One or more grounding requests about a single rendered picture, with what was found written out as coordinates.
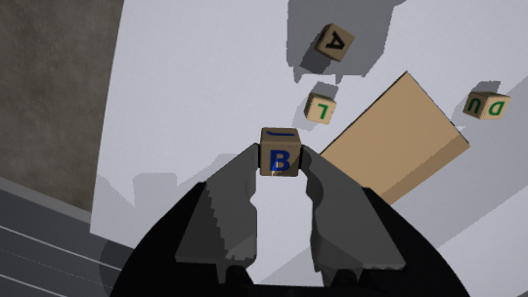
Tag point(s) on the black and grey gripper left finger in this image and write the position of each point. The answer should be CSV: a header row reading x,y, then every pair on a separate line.
x,y
212,227

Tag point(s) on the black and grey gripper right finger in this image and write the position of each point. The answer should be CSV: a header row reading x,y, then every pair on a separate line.
x,y
355,229

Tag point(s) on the tan flat mat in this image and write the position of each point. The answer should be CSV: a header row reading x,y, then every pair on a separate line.
x,y
397,143

